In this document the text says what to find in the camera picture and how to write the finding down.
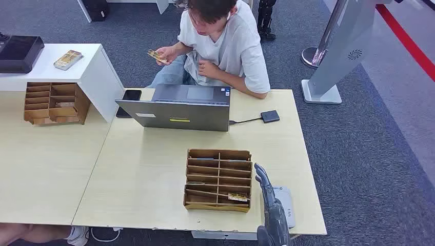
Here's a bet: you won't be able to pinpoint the small black external drive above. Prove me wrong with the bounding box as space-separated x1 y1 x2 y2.
261 110 281 124

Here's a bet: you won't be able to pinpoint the cardboard organizer two slot columns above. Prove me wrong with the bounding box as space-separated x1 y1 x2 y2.
183 149 253 214

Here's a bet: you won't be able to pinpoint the bystander's bare leg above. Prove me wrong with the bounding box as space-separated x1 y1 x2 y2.
0 223 72 246

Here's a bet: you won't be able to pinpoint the pale grey card reader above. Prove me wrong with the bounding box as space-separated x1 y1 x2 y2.
271 186 296 229

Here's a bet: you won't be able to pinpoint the white floor cable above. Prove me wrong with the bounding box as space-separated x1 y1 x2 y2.
90 227 124 243

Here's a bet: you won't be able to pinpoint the chrome stanchion post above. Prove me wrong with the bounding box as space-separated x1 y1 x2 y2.
301 0 349 70

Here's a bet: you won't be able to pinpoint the black robot legs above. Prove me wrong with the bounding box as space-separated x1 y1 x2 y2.
257 0 278 40

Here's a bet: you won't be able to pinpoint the white desk riser shelf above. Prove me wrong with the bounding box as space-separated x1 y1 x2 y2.
0 43 125 124

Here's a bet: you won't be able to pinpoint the silver kiosk stand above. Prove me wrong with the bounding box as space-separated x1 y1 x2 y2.
301 0 405 105

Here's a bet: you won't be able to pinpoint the person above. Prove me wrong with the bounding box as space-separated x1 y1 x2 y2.
146 0 271 100

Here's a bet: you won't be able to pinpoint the thin black drive cable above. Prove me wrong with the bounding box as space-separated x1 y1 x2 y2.
229 117 263 125

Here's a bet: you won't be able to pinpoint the person's left hand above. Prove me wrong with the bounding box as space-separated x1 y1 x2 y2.
199 59 222 79

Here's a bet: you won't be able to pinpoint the person's right hand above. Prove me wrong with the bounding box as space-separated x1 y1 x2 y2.
155 46 178 66

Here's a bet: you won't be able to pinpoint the black box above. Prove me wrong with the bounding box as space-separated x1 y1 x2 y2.
81 0 110 22

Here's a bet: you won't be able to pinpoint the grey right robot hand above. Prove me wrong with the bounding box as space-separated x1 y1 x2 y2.
254 162 291 246

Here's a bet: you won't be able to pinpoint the white sneaker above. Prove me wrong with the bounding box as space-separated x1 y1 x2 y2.
67 225 90 246

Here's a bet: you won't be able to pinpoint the cardboard organizer with wide compartments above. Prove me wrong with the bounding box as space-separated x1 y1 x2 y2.
24 82 91 126

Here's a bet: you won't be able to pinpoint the white box under desk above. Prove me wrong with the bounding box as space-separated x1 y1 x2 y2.
191 231 262 241

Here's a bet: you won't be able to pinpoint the black tray device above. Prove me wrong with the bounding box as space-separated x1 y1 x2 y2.
0 35 45 74

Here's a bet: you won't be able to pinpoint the stack of hotel cards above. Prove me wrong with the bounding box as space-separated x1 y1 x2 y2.
53 50 84 71

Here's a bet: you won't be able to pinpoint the grey laptop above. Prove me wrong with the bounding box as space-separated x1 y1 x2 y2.
114 84 232 132

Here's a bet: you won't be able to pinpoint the black smartphone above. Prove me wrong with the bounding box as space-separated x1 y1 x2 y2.
115 89 143 118

